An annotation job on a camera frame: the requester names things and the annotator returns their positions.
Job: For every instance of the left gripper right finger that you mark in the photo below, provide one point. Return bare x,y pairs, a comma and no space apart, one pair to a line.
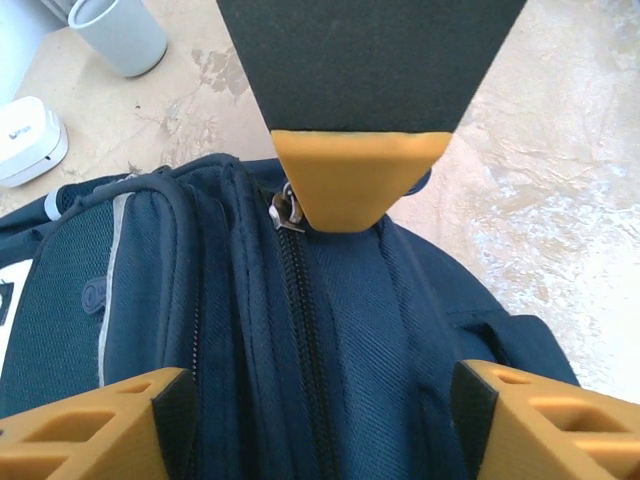
550,435

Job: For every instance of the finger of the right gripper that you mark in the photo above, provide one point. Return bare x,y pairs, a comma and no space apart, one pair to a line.
365,100

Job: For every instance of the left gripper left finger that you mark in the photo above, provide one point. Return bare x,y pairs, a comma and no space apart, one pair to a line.
100,435

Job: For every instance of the navy blue backpack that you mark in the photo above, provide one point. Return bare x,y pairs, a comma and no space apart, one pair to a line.
350,325

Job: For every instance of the grey cup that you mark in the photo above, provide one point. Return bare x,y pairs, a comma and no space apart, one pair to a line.
125,40

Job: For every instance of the white square timer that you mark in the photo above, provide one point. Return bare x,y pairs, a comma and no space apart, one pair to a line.
30,145

